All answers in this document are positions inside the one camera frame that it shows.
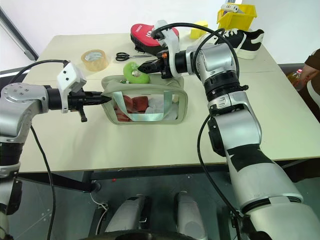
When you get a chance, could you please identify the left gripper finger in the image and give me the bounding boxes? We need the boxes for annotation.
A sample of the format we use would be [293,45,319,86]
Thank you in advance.
[86,91,112,100]
[87,98,112,106]

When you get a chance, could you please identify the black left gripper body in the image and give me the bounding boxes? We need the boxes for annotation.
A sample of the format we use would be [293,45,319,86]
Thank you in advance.
[66,89,89,124]

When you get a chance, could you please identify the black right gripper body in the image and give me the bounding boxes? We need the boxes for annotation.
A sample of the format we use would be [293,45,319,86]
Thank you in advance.
[150,51,171,80]

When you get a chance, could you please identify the green tape roll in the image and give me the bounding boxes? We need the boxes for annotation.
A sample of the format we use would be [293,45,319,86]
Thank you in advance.
[122,61,151,86]

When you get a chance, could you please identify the clear beige-trimmed pouch bag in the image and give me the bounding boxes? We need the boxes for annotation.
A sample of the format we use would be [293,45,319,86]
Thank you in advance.
[100,74,189,126]

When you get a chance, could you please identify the red cloth in pouch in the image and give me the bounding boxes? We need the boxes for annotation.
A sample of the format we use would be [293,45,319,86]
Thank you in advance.
[113,94,150,123]

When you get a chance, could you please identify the white cloth in pouch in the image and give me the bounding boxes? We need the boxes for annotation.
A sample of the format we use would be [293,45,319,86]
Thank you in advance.
[145,96,180,120]

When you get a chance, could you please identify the red black boxing pad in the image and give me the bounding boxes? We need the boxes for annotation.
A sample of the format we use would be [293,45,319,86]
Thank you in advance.
[129,23,180,55]

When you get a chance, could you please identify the brown packing tape roll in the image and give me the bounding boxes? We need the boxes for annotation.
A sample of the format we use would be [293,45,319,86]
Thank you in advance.
[80,49,110,72]

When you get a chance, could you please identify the yellow block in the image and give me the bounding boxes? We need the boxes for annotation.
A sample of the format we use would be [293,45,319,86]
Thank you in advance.
[189,20,209,40]

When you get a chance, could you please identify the yellow plastic bin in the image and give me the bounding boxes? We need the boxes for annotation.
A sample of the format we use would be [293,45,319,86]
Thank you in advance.
[216,4,258,32]

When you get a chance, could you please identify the grey metal bar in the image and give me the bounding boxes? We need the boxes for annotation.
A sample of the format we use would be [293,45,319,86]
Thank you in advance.
[0,5,40,62]

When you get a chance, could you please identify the black white sneaker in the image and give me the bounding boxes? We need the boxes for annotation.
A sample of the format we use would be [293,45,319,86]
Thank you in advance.
[199,27,266,60]

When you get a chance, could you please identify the white box in bin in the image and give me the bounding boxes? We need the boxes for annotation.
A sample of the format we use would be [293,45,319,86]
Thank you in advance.
[220,3,240,14]

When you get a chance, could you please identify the silver robot leg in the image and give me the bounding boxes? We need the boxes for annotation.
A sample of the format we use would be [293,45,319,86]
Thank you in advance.
[104,194,152,236]
[173,190,209,240]

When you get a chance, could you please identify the yellow liquid bottle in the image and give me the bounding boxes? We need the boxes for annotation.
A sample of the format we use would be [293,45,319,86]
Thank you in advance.
[286,68,308,88]

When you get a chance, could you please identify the person in brown clothes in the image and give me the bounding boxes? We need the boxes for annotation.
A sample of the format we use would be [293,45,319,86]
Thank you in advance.
[298,49,320,115]

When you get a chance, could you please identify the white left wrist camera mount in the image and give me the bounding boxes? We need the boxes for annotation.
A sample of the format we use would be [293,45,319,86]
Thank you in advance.
[56,61,88,114]

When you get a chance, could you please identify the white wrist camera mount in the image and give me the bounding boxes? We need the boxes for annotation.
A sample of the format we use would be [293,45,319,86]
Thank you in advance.
[56,61,88,114]
[151,19,185,80]

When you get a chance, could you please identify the black-handled scissors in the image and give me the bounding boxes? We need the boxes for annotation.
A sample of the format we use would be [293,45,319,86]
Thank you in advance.
[115,51,154,63]

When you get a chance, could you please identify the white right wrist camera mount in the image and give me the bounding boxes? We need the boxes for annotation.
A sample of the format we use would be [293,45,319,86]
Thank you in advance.
[151,19,185,80]

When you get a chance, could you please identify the black table frame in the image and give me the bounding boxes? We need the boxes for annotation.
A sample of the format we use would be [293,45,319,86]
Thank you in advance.
[16,158,320,194]

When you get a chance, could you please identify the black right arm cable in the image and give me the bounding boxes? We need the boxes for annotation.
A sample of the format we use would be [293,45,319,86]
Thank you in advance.
[151,22,245,240]

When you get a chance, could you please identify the white floor cable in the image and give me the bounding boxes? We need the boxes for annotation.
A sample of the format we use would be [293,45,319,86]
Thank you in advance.
[89,191,109,234]

